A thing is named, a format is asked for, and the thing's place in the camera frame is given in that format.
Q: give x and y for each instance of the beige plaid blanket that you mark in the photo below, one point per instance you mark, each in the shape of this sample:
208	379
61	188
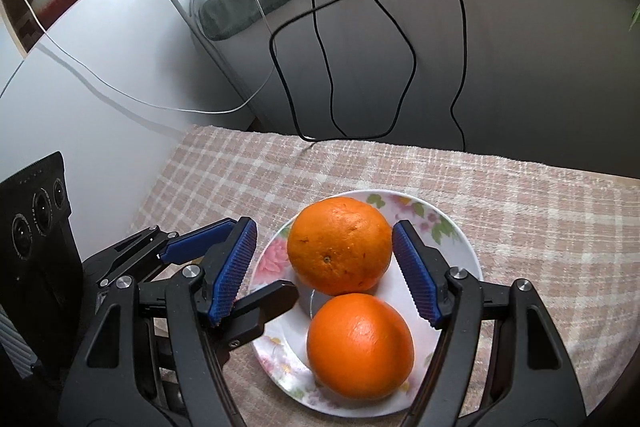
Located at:
525	217

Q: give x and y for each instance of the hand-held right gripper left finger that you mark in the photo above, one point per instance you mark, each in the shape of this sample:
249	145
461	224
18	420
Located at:
231	274

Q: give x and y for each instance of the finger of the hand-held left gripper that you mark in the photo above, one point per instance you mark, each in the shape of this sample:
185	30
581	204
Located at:
200	241
265	307

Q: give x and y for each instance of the grey furniture panel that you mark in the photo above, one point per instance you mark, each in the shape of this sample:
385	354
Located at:
525	57

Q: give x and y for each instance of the large orange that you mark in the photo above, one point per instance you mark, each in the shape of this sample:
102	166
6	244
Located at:
360	347
340	244

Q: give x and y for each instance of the floral white plate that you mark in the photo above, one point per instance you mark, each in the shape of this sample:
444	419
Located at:
277	257

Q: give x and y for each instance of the green plant leaf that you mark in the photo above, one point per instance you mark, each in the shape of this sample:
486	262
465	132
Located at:
636	18

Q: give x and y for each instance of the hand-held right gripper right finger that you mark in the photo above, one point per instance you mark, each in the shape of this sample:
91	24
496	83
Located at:
419	274

